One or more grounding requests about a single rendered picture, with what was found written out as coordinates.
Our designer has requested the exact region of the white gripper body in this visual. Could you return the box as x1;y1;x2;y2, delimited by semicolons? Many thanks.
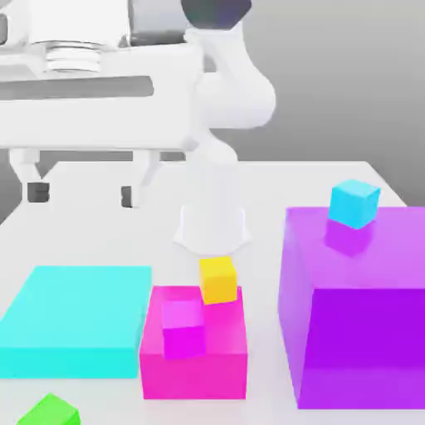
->
0;42;204;153

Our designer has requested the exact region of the small yellow cube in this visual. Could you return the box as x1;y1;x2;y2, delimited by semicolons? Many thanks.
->
198;255;239;306

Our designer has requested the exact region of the small magenta cube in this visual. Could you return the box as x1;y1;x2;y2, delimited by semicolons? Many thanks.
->
161;297;208;360

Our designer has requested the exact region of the small blue cube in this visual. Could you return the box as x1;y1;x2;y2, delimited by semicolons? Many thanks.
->
327;178;382;231

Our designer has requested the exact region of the small purple cube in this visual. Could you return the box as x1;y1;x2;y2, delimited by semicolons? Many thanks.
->
324;217;379;259

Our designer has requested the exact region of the small green cube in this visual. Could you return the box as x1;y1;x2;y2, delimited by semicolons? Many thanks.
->
15;392;82;425

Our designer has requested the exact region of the large cyan box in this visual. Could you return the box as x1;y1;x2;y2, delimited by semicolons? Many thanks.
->
0;264;153;380

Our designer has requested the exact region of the large pink box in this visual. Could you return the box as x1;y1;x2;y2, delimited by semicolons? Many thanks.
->
138;284;249;401

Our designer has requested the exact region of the large purple box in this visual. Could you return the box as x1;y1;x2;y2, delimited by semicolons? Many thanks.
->
277;205;425;410

